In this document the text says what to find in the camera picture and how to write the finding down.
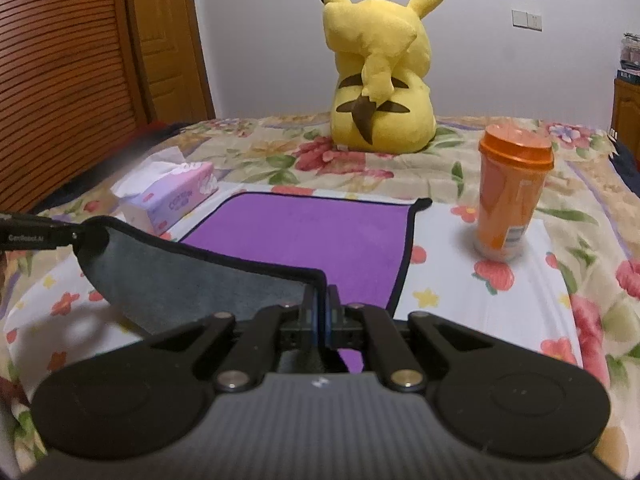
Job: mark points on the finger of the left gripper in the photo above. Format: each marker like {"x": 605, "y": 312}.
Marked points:
{"x": 30, "y": 232}

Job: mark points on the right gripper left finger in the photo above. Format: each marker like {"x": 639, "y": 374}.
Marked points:
{"x": 232, "y": 356}

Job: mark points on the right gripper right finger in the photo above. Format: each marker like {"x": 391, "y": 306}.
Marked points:
{"x": 405, "y": 356}

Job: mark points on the purple grey microfiber towel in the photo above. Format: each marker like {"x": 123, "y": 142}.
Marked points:
{"x": 252, "y": 251}

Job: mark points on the white strawberry print cloth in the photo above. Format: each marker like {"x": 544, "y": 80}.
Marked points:
{"x": 56, "y": 317}

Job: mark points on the purple tissue box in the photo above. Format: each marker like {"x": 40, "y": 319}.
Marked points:
{"x": 163, "y": 188}

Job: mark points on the wooden slatted headboard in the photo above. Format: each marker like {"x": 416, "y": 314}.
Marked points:
{"x": 71, "y": 93}

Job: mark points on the wooden door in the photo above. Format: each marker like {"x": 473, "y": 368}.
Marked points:
{"x": 171, "y": 61}

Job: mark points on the orange lidded plastic cup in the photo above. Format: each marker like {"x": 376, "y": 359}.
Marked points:
{"x": 514, "y": 164}

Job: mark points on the floral bed sheet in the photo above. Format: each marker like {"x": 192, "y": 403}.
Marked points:
{"x": 590, "y": 210}

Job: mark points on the yellow Pikachu plush toy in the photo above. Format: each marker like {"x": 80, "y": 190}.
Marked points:
{"x": 382, "y": 54}

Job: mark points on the wooden side cabinet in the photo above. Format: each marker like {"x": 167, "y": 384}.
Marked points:
{"x": 626, "y": 115}

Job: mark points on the stack of books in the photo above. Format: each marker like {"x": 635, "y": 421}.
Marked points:
{"x": 629, "y": 58}

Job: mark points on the white wall switch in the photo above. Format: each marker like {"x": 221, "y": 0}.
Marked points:
{"x": 522, "y": 19}

